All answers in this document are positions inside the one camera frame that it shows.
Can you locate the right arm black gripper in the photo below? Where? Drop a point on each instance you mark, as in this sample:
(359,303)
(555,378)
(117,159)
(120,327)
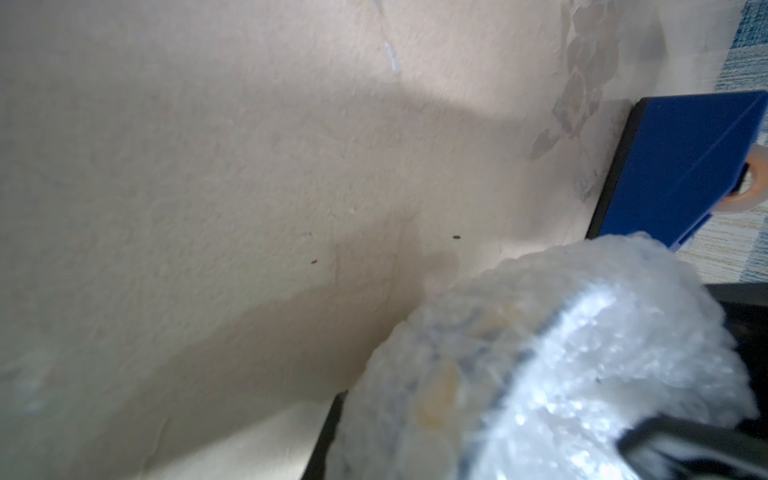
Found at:
(670,448)

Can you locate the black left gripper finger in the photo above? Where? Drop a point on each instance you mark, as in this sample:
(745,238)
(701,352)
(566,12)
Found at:
(316,466)

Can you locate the clear bubble wrap sheet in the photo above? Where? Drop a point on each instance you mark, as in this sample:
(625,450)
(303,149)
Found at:
(535,368)

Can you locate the blue tape dispenser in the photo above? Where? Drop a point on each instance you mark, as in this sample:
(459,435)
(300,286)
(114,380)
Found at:
(677,158)

